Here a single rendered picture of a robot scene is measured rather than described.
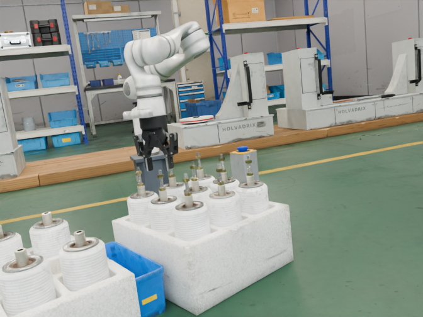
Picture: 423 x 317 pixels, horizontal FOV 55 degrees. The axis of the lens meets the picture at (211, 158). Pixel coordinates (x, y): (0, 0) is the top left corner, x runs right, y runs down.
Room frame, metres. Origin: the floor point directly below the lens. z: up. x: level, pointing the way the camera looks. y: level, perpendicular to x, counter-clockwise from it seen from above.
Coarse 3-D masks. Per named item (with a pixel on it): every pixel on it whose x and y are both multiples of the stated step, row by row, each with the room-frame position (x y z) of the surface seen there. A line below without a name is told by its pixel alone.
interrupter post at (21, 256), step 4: (20, 248) 0.77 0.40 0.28; (24, 248) 0.77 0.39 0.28; (16, 252) 0.75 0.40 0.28; (20, 252) 0.75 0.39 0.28; (24, 252) 0.76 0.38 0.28; (16, 256) 0.75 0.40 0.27; (20, 256) 0.75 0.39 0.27; (24, 256) 0.76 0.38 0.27; (16, 260) 0.76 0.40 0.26; (20, 260) 0.75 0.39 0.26; (24, 260) 0.76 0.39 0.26; (28, 260) 0.77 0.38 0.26; (20, 264) 0.75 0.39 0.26; (24, 264) 0.76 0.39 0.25
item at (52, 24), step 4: (32, 20) 5.47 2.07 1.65; (36, 20) 5.48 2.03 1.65; (40, 20) 5.56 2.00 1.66; (44, 20) 5.57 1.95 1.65; (48, 20) 5.53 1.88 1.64; (52, 20) 5.54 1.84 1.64; (56, 20) 5.58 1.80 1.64; (32, 24) 5.47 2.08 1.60; (36, 24) 5.47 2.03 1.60; (40, 24) 5.48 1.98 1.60; (44, 24) 5.49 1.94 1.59; (48, 24) 5.51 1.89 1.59; (52, 24) 5.53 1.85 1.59; (56, 24) 5.56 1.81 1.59; (32, 28) 5.47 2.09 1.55; (36, 28) 5.48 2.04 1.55; (40, 28) 5.55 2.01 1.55; (44, 28) 5.56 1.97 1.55; (48, 28) 5.58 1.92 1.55; (52, 28) 5.54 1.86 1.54; (56, 28) 5.56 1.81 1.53; (32, 32) 5.47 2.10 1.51; (36, 32) 5.48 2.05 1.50; (40, 32) 5.54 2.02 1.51; (44, 32) 5.56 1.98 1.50; (48, 32) 5.57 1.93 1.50; (52, 32) 5.54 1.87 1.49
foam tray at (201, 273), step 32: (128, 224) 1.17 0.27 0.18; (256, 224) 1.08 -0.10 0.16; (288, 224) 1.17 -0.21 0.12; (160, 256) 1.03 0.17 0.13; (192, 256) 0.93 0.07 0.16; (224, 256) 1.00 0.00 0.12; (256, 256) 1.07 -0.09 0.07; (288, 256) 1.16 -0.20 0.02; (192, 288) 0.93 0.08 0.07; (224, 288) 0.99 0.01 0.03
